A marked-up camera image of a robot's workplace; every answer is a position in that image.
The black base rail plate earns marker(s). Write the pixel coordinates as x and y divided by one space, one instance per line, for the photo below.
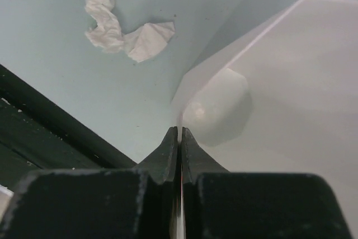
37 134

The white plastic waste bin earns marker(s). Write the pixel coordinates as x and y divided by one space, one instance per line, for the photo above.
283 98

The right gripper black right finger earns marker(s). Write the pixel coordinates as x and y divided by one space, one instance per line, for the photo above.
195 160

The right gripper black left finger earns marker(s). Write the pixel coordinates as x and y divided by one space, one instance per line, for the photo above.
159 167

